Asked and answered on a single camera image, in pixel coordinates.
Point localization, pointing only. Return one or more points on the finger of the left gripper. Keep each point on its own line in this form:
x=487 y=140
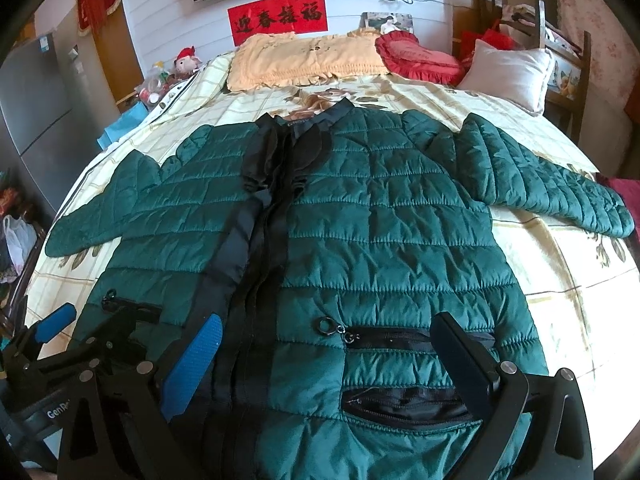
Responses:
x=52 y=323
x=112 y=339

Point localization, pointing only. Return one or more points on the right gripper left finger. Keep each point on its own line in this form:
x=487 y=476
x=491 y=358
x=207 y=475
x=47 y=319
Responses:
x=119 y=419

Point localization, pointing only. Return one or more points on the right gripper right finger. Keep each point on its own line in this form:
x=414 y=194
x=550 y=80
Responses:
x=557 y=443

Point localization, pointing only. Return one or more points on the green quilted puffer jacket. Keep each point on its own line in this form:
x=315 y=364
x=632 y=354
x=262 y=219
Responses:
x=327 y=247

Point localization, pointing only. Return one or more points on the white plastic bag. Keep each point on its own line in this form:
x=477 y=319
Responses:
x=21 y=238

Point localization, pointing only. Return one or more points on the floral cream bed quilt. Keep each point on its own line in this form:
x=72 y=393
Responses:
x=582 y=289

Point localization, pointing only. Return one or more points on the blue bag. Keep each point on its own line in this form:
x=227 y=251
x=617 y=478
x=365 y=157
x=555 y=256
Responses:
x=123 y=125

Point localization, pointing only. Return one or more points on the grey refrigerator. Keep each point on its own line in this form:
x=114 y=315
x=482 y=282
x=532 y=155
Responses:
x=55 y=104

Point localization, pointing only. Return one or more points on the pig plush toy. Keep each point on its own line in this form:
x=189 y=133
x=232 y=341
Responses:
x=186 y=63

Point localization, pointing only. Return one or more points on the orange ruffled pillow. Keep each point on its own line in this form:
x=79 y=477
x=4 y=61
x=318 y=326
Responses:
x=281 y=60

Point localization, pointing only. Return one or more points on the wooden chair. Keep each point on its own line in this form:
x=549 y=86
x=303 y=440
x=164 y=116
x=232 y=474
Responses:
x=568 y=86

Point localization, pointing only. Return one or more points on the red Chinese couplet banner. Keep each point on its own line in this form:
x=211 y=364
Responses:
x=277 y=17

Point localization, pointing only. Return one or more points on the white square pillow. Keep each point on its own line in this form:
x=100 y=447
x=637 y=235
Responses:
x=518 y=76

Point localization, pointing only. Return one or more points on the red heart cushion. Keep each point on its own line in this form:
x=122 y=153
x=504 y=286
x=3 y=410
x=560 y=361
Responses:
x=402 y=55

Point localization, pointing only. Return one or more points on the framed photo on headboard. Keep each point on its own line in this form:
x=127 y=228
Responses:
x=386 y=22

